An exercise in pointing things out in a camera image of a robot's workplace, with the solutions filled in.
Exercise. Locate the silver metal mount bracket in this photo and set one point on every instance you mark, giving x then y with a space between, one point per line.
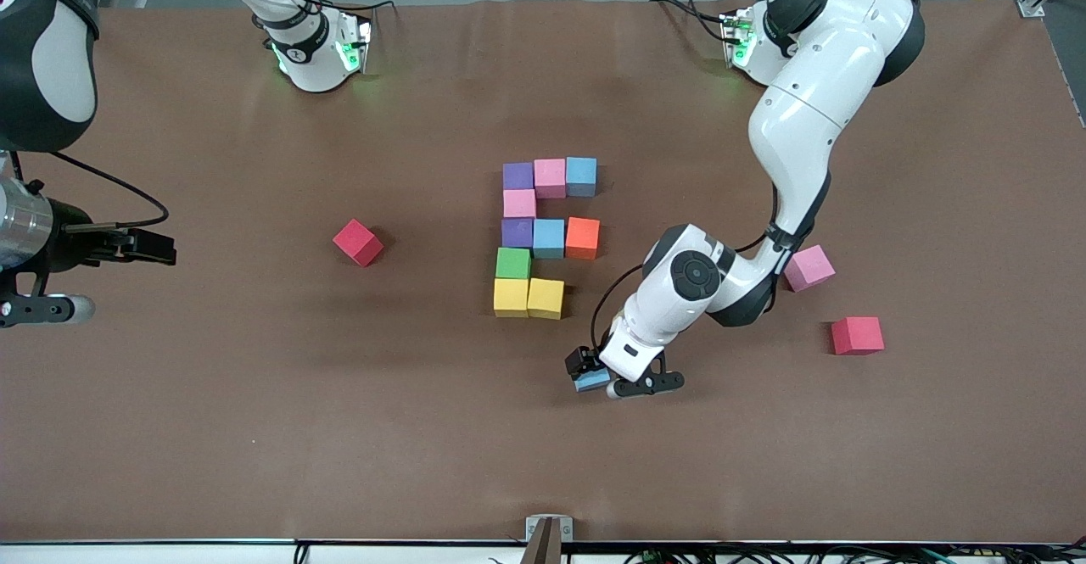
563 528

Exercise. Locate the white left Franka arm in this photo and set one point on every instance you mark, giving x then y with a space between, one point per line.
806 80

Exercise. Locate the purple foam cube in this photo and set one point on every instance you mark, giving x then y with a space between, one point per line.
517 232
517 175

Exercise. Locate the brown table mat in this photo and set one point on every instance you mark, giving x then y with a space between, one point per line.
254 428

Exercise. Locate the yellow foam cube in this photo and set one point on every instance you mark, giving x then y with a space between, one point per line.
545 298
510 297

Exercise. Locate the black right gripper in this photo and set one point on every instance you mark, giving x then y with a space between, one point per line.
69 246

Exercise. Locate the white table edge rail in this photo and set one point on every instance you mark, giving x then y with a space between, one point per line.
170 554

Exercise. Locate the green foam cube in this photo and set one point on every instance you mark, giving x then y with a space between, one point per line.
513 263

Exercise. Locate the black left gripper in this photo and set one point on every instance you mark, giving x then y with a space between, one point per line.
584 362

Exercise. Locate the blue foam cube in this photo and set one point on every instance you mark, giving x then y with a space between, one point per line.
591 382
581 175
549 238

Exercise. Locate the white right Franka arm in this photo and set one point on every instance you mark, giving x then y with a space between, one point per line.
42 55

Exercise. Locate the red foam cube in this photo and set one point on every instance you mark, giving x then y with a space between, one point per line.
857 334
356 242

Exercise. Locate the pink foam cube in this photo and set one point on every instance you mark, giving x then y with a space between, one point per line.
550 177
810 267
519 203

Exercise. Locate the orange foam cube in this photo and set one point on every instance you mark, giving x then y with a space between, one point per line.
583 237

